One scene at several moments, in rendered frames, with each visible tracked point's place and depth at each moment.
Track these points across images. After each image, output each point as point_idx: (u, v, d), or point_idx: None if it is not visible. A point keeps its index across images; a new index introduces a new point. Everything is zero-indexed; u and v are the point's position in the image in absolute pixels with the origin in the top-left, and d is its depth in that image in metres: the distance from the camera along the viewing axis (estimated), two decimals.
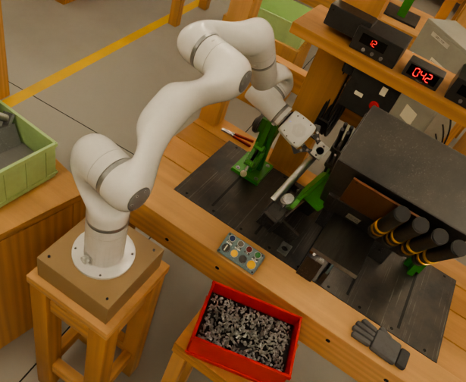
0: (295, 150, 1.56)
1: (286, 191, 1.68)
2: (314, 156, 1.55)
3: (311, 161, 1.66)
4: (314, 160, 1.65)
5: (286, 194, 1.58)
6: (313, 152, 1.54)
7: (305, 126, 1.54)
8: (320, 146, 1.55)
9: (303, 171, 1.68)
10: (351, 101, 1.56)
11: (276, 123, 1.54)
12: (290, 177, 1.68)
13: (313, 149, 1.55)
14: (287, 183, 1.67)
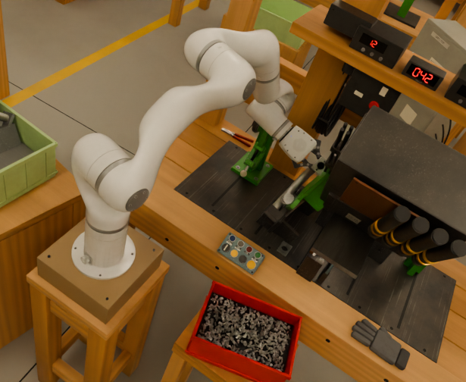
0: (295, 164, 1.58)
1: (283, 203, 1.69)
2: (314, 170, 1.56)
3: (310, 174, 1.67)
4: (312, 173, 1.67)
5: (286, 194, 1.58)
6: (314, 167, 1.56)
7: (306, 141, 1.55)
8: (321, 161, 1.56)
9: (301, 184, 1.69)
10: (351, 101, 1.56)
11: (277, 138, 1.56)
12: (288, 189, 1.69)
13: (314, 164, 1.56)
14: (285, 195, 1.68)
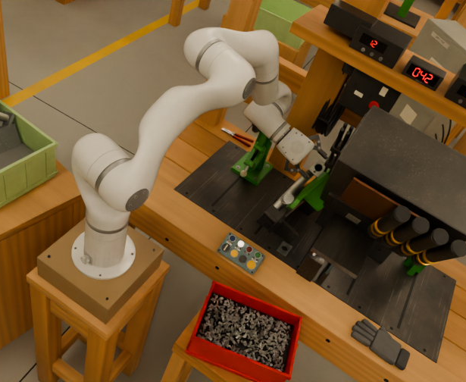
0: (286, 167, 1.58)
1: (282, 205, 1.69)
2: (312, 173, 1.56)
3: (309, 176, 1.67)
4: (311, 176, 1.66)
5: (286, 194, 1.58)
6: (311, 169, 1.56)
7: (304, 142, 1.55)
8: (319, 164, 1.56)
9: (300, 186, 1.69)
10: (351, 101, 1.56)
11: (275, 139, 1.56)
12: (287, 192, 1.69)
13: (311, 166, 1.56)
14: None
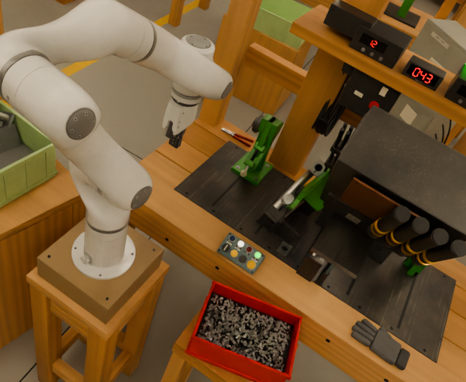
0: None
1: (282, 205, 1.69)
2: (312, 173, 1.56)
3: (309, 176, 1.67)
4: (311, 176, 1.66)
5: (286, 194, 1.58)
6: (311, 169, 1.56)
7: None
8: (319, 164, 1.56)
9: (300, 186, 1.69)
10: (351, 101, 1.56)
11: None
12: (287, 192, 1.69)
13: (311, 166, 1.56)
14: None
